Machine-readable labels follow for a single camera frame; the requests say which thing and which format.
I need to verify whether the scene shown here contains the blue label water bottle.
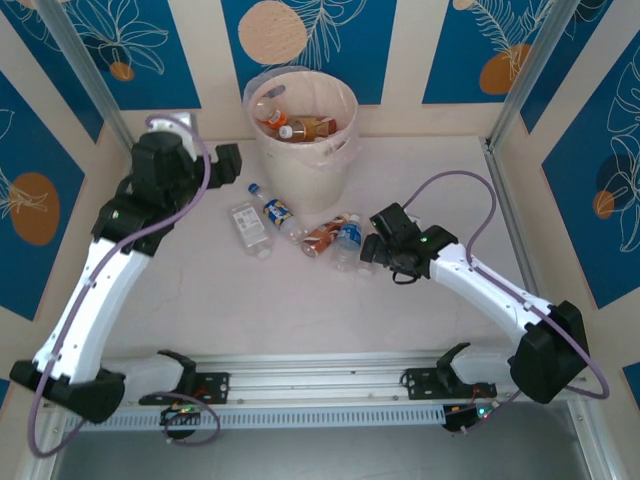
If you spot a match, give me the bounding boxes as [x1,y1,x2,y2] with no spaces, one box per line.
[332,213,363,272]

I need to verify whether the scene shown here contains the square clear white-label bottle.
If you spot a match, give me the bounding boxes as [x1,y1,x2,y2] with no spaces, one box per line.
[229,199,274,259]

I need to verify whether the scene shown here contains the orange white label bottle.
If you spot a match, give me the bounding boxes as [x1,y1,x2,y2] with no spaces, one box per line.
[255,101,289,129]

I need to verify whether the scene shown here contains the blue yellow Pepsi bottle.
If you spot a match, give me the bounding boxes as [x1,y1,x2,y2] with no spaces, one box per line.
[247,182,305,237]

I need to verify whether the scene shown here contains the red gold label bottle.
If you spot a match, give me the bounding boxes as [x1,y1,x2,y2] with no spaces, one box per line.
[278,115,339,145]

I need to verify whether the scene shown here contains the beige plastic bin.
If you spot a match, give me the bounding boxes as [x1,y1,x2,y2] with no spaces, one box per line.
[243,69,360,215]

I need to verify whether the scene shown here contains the clear plastic bin liner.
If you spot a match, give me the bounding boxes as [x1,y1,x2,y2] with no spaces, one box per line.
[242,68,362,174]

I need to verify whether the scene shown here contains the crushed brown white label bottle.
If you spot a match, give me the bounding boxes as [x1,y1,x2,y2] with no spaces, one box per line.
[299,214,351,259]

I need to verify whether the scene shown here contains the controller board with LED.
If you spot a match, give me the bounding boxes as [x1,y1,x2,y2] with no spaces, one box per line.
[442,403,497,432]
[159,404,205,427]

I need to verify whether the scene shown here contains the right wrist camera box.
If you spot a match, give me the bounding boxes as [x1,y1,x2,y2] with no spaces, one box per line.
[359,233,390,265]

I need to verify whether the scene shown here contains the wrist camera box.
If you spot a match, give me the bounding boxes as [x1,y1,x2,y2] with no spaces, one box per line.
[359,233,390,265]
[213,142,245,190]

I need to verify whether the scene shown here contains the left white cable bracket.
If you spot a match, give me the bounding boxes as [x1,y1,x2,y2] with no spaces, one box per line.
[148,112,199,149]

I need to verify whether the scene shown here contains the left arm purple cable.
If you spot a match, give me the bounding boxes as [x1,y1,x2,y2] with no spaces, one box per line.
[27,114,221,459]

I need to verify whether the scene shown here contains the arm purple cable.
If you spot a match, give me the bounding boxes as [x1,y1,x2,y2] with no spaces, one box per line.
[27,114,221,459]
[402,170,610,436]

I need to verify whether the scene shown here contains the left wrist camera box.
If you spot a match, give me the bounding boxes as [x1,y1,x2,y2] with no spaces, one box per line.
[213,142,245,190]

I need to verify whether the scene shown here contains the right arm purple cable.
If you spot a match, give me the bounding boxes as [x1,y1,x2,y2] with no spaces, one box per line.
[402,170,610,436]

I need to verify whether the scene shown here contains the aluminium frame post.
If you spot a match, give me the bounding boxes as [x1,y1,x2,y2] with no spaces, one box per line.
[485,0,571,151]
[35,0,142,157]

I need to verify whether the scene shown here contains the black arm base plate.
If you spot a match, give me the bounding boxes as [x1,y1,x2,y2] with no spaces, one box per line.
[401,367,499,401]
[138,371,232,407]

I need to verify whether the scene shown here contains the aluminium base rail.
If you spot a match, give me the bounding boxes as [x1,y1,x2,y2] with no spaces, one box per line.
[42,352,594,414]

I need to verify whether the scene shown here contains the white slotted cable duct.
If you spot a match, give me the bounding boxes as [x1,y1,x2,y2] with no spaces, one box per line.
[63,405,447,432]

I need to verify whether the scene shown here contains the aluminium frame rail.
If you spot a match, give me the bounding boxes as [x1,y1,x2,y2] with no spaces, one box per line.
[14,412,69,480]
[567,399,626,480]

